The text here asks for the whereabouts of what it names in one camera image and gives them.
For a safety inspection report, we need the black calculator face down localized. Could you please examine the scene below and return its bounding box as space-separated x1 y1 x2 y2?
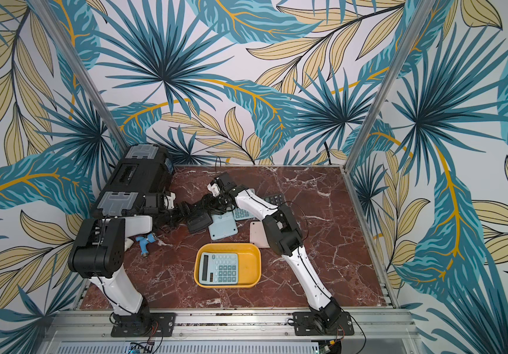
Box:
186 210 213 234

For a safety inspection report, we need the light blue calculator face up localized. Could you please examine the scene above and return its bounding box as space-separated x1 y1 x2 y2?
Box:
233 208 255 221

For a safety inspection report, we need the light blue calculator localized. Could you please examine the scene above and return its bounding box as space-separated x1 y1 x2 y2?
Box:
199 252 239 286

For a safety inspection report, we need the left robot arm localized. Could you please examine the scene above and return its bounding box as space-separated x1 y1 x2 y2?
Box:
68 192 206 336

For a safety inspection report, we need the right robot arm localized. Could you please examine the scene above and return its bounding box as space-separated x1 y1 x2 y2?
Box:
192 173 343 333

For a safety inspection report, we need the light blue calculator face down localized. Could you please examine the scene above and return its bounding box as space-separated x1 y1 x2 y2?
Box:
208 212 238 241

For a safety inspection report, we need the pink calculator face down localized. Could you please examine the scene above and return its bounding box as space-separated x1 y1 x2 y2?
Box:
250 221 270 249

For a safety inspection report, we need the black calculator with grey keys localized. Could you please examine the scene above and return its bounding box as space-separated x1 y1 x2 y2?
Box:
264 193 286 209

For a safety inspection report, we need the yellow plastic storage tray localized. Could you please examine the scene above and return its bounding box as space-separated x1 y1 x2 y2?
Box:
194 243 261 289

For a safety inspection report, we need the black plastic toolbox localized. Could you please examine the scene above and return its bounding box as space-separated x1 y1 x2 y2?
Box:
90 144 174 219

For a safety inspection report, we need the white pipe fitting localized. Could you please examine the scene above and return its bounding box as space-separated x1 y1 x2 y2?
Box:
124 238 134 251

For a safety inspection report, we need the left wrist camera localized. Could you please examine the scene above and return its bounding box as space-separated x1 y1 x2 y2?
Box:
163 191 176 210

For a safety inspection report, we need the left aluminium frame post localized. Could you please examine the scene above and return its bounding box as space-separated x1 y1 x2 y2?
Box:
29 0 129 154

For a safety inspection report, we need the aluminium frame post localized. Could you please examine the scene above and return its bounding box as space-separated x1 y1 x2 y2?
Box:
344 1 434 174
29 0 129 154

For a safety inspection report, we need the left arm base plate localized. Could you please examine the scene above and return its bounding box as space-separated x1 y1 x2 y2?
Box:
110 313 177 338

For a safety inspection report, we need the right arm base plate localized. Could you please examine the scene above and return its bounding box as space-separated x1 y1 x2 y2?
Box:
286 312 354 337

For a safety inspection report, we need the aluminium mounting rail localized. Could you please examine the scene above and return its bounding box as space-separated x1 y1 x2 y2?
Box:
38 308 426 353

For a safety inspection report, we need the right aluminium frame post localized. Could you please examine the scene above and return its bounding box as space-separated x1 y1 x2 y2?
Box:
344 1 434 174

